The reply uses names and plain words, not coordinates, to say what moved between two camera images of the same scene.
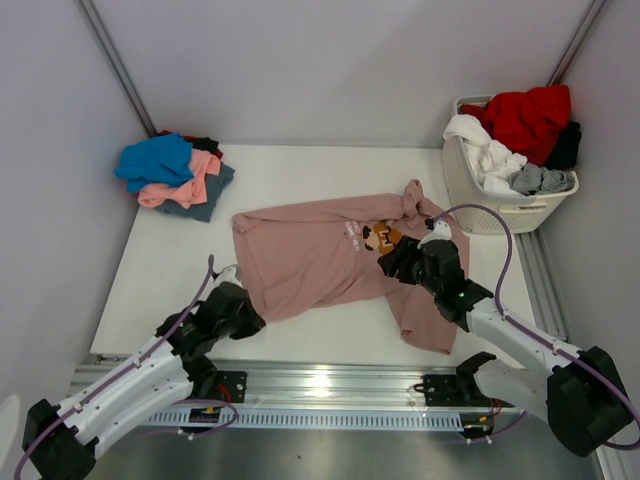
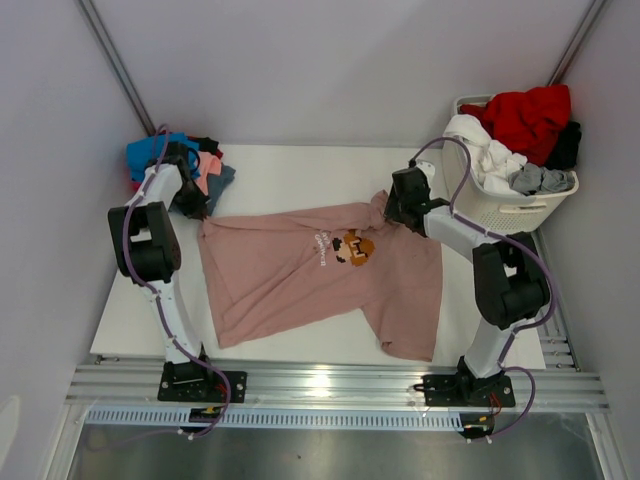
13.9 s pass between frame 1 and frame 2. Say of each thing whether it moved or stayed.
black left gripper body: moved
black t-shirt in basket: stayed
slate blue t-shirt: stayed
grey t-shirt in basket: stayed
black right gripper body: moved
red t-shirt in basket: stayed
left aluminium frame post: stayed
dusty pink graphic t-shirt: moved
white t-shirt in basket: stayed
